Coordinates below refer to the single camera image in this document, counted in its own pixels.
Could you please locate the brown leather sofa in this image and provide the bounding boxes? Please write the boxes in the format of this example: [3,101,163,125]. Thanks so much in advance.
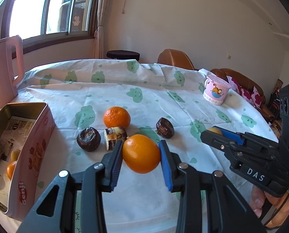
[210,68,281,127]

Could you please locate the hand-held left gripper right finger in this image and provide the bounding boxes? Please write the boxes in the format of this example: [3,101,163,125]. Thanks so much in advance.
[158,140,266,233]

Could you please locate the pink floral cushion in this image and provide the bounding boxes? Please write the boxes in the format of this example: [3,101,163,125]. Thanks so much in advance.
[226,76,263,108]

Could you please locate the cloud print tablecloth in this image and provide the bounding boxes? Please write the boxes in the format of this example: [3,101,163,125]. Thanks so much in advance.
[0,59,281,233]

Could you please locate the printed paper leaflet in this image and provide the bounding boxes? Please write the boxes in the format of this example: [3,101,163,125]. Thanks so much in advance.
[0,116,38,208]

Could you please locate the dark wrinkled round fruit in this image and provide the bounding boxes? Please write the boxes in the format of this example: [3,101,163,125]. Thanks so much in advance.
[77,127,102,152]
[156,117,175,139]

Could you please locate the black round stool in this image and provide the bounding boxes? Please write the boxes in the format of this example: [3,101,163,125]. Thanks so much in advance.
[106,50,140,62]

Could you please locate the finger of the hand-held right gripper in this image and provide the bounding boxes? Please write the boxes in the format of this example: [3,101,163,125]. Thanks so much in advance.
[200,130,283,165]
[222,129,279,148]

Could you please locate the sliding glass window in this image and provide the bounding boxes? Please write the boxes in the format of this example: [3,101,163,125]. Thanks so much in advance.
[0,0,102,54]

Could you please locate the brown leather armchair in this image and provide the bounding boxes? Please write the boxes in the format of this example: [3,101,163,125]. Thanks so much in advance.
[157,49,196,71]

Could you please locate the pink electric kettle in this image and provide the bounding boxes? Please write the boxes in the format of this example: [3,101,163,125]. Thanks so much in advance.
[0,35,25,110]

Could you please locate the brown white cut piece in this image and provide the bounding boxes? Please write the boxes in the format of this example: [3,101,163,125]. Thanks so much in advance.
[104,126,127,151]

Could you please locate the pink cartoon cup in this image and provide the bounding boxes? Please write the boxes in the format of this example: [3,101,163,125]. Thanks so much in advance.
[203,75,232,105]

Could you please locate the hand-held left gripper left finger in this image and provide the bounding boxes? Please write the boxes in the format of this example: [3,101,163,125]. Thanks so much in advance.
[16,139,124,233]

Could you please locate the small orange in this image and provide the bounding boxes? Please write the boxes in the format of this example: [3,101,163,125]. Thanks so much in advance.
[7,161,18,180]
[122,134,161,174]

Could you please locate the narrow floral curtain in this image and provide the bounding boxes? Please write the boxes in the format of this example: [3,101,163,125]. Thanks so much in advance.
[93,0,113,59]

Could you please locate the large orange mandarin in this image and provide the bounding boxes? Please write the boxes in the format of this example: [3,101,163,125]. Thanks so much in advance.
[103,106,131,129]

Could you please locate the pink metal tin box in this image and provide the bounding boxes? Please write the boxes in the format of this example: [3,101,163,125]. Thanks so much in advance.
[0,102,56,219]

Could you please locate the person's right hand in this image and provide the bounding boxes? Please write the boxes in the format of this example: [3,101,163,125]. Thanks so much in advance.
[251,186,289,229]

